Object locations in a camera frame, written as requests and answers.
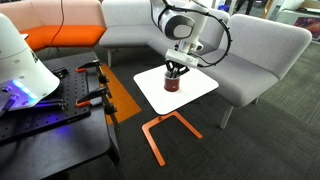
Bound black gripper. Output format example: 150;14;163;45
165;59;191;80

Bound black perforated breadboard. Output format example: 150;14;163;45
0;65;93;145

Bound black table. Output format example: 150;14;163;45
0;50;122;180

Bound black marker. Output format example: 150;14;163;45
171;67;180;80

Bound orange sofa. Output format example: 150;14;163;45
0;0;108;53

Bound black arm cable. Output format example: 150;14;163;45
161;0;233;69

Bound black orange clamp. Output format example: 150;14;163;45
75;58;110;85
75;86;119;130

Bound maroon mug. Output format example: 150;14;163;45
163;73;181;93

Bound white cabinet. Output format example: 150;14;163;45
275;7;320;42

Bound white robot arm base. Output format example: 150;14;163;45
0;12;61;113

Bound grey sofa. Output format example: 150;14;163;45
196;13;313;130
98;0;232;68

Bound black mounting bracket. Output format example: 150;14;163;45
51;67;70;80

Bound thin black hanging cable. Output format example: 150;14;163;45
42;0;65;62

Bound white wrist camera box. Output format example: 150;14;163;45
165;48;200;70

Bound white side table orange legs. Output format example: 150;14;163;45
132;63;220;168

